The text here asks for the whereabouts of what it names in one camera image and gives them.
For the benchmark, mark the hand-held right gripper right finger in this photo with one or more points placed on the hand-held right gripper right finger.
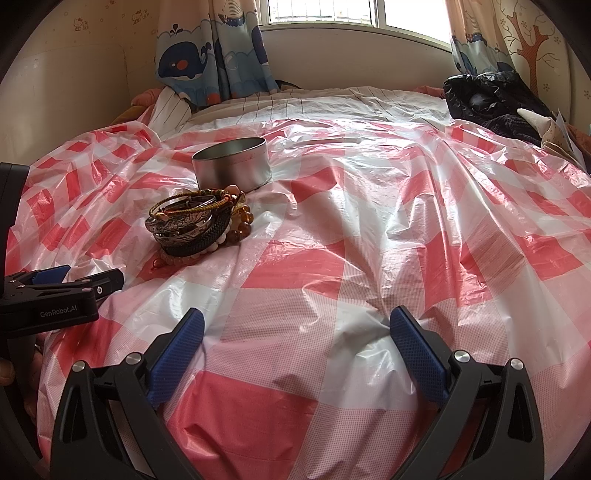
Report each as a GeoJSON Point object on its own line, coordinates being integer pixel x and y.
{"type": "Point", "coordinates": [415, 350]}

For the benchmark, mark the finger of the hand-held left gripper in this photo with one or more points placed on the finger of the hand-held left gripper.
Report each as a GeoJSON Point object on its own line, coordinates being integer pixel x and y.
{"type": "Point", "coordinates": [104, 281]}
{"type": "Point", "coordinates": [46, 275]}

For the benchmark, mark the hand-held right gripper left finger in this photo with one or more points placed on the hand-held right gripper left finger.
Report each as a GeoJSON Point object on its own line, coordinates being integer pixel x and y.
{"type": "Point", "coordinates": [180, 350]}

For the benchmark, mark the engraved silver bangle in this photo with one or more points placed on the engraved silver bangle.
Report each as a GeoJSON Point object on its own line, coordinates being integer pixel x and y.
{"type": "Point", "coordinates": [178, 233]}

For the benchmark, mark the round silver metal tin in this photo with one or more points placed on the round silver metal tin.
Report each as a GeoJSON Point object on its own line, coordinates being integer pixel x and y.
{"type": "Point", "coordinates": [231, 170]}

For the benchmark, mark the person's left hand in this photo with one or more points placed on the person's left hand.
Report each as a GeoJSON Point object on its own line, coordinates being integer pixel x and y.
{"type": "Point", "coordinates": [37, 369]}

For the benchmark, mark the red white checkered plastic sheet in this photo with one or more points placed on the red white checkered plastic sheet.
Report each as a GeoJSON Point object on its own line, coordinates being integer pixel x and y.
{"type": "Point", "coordinates": [369, 254]}

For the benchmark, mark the pink cloth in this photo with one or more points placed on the pink cloth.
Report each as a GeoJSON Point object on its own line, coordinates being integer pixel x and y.
{"type": "Point", "coordinates": [138, 104]}

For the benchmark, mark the whale print curtain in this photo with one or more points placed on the whale print curtain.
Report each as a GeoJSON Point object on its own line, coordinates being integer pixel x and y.
{"type": "Point", "coordinates": [480, 41]}
{"type": "Point", "coordinates": [203, 55]}

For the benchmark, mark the black plastic bag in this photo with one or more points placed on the black plastic bag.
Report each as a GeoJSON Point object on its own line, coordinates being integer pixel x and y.
{"type": "Point", "coordinates": [489, 99]}

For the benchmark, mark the white striped bed sheet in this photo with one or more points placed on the white striped bed sheet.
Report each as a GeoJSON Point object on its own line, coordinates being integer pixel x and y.
{"type": "Point", "coordinates": [300, 104]}

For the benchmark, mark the window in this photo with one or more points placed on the window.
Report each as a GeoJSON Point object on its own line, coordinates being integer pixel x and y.
{"type": "Point", "coordinates": [351, 14]}

